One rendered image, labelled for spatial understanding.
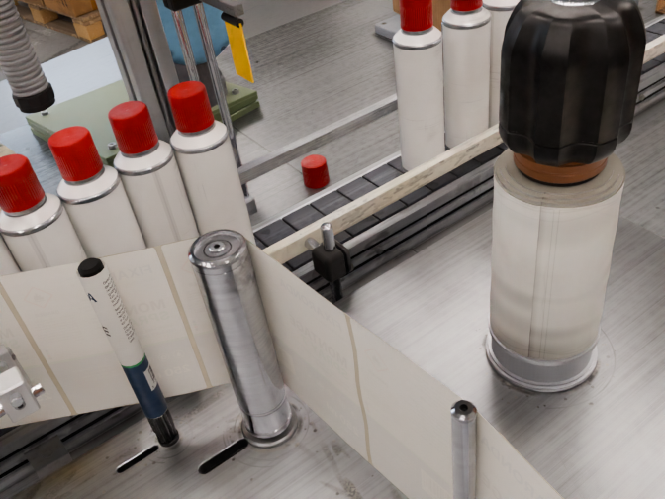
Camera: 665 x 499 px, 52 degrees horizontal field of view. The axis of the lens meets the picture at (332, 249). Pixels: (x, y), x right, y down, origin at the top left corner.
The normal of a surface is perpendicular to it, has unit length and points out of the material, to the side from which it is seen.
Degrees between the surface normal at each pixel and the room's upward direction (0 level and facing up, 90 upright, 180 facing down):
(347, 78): 0
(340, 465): 0
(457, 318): 0
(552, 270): 92
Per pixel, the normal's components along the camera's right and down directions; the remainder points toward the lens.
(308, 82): -0.12, -0.77
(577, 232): 0.06, 0.63
